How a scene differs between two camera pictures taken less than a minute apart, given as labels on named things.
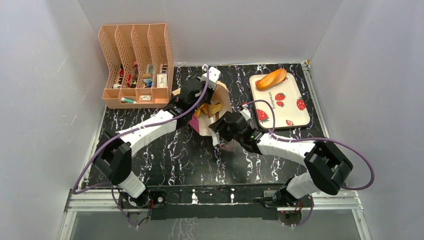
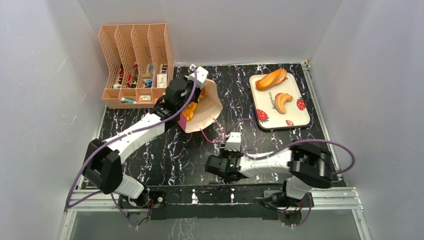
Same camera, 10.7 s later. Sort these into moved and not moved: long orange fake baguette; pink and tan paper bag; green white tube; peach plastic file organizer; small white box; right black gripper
Moved: pink and tan paper bag; right black gripper
Not moved: long orange fake baguette; small white box; green white tube; peach plastic file organizer
